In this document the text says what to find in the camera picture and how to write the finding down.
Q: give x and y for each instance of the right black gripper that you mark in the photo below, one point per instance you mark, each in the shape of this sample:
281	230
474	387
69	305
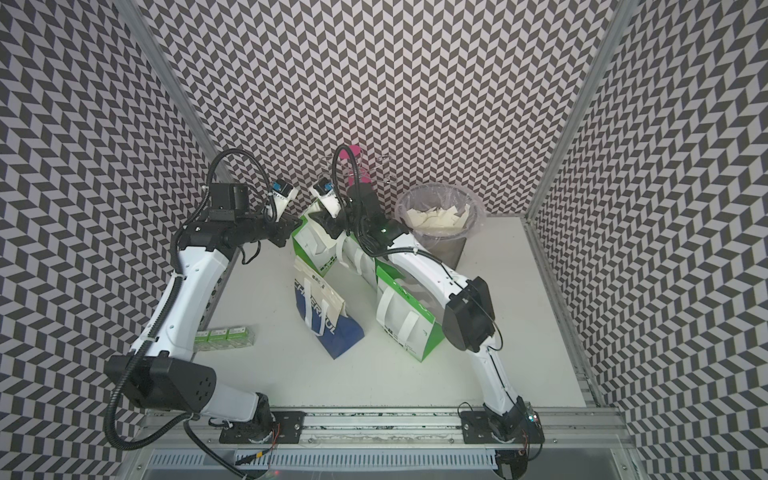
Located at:
327	221

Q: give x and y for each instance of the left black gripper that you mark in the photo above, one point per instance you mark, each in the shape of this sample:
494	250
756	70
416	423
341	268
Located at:
286	226

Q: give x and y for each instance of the green white bag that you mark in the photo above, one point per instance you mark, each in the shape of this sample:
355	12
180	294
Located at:
407	312
360	265
312	243

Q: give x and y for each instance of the blue white paper bag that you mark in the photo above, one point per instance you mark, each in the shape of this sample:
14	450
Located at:
323	311

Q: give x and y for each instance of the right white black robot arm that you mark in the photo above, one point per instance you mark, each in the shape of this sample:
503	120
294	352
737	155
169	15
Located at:
468	321

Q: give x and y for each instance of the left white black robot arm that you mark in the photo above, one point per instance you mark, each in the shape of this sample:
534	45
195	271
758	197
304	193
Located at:
159	372

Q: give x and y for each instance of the clear plastic bin liner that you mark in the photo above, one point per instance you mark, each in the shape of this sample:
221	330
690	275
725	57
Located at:
444	234

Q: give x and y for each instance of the black mesh trash bin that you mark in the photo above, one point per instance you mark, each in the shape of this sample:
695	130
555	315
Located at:
450	246

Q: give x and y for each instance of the small green white packet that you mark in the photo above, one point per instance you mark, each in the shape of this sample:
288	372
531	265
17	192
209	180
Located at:
224	338

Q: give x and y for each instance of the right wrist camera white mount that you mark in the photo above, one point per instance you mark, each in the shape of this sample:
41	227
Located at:
323	191

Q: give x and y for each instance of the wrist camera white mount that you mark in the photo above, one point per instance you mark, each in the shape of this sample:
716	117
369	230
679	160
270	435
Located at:
283	193
323	191

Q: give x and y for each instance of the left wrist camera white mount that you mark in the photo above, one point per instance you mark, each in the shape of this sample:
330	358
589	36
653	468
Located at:
283	193

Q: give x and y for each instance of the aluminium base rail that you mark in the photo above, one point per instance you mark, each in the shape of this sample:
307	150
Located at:
453	442

